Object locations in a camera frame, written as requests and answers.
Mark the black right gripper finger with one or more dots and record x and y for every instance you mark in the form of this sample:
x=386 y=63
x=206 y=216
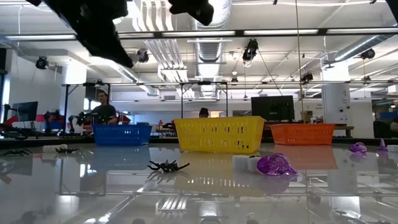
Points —
x=182 y=6
x=203 y=14

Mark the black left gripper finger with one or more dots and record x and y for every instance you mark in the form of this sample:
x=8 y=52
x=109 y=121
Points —
x=109 y=49

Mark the black plastic spider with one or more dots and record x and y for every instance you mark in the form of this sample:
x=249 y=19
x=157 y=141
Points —
x=17 y=152
x=168 y=167
x=66 y=150

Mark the yellow plastic basket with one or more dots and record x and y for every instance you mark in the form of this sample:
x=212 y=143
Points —
x=219 y=133

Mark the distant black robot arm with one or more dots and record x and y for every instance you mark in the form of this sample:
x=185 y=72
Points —
x=81 y=119
x=49 y=116

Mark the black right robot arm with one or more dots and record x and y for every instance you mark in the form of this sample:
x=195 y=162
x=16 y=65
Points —
x=393 y=4

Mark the white LED light strip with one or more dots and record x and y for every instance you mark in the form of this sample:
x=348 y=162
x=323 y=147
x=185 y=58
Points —
x=280 y=31
x=199 y=33
x=360 y=30
x=37 y=37
x=140 y=35

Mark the white ceiling pipes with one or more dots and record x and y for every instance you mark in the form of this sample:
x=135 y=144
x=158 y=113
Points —
x=168 y=53

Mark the person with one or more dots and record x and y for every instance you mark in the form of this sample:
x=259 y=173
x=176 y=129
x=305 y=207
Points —
x=203 y=112
x=104 y=113

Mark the blue plastic basket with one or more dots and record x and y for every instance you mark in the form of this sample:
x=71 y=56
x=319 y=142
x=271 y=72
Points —
x=121 y=135

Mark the red bin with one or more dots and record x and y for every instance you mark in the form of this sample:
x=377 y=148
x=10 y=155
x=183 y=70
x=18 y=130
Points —
x=39 y=118

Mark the small dark monitor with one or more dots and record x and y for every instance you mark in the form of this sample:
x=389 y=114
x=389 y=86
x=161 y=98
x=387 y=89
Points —
x=26 y=111

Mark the black computer monitor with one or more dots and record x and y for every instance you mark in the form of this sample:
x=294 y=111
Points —
x=273 y=108

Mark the cardboard box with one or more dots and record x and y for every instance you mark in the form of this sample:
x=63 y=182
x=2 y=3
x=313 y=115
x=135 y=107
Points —
x=308 y=116

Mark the orange plastic basket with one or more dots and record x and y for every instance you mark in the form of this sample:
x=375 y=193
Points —
x=301 y=134

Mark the white building column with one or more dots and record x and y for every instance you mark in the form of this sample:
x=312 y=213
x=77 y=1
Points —
x=335 y=102

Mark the wooden top workbench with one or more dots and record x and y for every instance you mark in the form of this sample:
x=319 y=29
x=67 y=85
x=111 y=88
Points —
x=343 y=127

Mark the shelf with blue bins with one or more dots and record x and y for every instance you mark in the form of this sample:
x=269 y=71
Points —
x=388 y=115

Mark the black office chair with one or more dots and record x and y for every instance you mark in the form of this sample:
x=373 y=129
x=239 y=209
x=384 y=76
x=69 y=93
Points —
x=382 y=129

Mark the black ceiling camera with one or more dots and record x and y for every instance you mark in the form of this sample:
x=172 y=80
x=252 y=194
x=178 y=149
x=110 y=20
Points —
x=250 y=49
x=234 y=80
x=306 y=77
x=367 y=53
x=143 y=56
x=42 y=62

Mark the silver round ceiling duct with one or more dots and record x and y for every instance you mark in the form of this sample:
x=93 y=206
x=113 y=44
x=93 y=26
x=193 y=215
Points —
x=211 y=49

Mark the black overhead frame bar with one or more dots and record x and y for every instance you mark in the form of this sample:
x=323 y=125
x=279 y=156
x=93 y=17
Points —
x=158 y=34

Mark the black distant rig frame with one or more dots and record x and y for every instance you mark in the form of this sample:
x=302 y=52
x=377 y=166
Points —
x=199 y=82

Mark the silver slanted ceiling duct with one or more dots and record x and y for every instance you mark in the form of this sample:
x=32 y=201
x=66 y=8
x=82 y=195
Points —
x=354 y=49

